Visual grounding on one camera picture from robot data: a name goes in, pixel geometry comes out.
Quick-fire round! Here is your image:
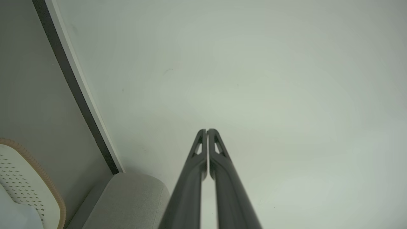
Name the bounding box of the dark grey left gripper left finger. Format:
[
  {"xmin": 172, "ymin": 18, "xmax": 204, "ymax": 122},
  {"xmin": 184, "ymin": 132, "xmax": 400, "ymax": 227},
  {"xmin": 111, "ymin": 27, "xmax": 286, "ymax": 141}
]
[{"xmin": 158, "ymin": 128, "xmax": 208, "ymax": 229}]

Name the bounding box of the white and grey baseboard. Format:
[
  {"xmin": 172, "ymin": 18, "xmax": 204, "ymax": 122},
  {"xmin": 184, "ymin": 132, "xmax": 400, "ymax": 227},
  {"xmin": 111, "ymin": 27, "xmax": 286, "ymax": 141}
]
[{"xmin": 31, "ymin": 0, "xmax": 125, "ymax": 175}]

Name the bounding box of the white perforated basket tan rim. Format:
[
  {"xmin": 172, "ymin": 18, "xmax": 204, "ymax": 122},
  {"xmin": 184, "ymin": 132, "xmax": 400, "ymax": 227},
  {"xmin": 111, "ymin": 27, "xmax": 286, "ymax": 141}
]
[{"xmin": 0, "ymin": 137, "xmax": 67, "ymax": 229}]

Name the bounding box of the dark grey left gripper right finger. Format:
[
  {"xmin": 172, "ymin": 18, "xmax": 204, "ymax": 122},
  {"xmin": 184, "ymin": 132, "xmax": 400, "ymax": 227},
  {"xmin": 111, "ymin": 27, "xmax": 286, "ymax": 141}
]
[{"xmin": 207, "ymin": 128, "xmax": 263, "ymax": 229}]

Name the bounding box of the white cloth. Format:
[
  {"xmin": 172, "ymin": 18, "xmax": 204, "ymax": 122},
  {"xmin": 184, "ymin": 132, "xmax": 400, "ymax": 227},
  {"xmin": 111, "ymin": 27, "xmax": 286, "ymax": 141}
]
[{"xmin": 0, "ymin": 184, "xmax": 44, "ymax": 229}]

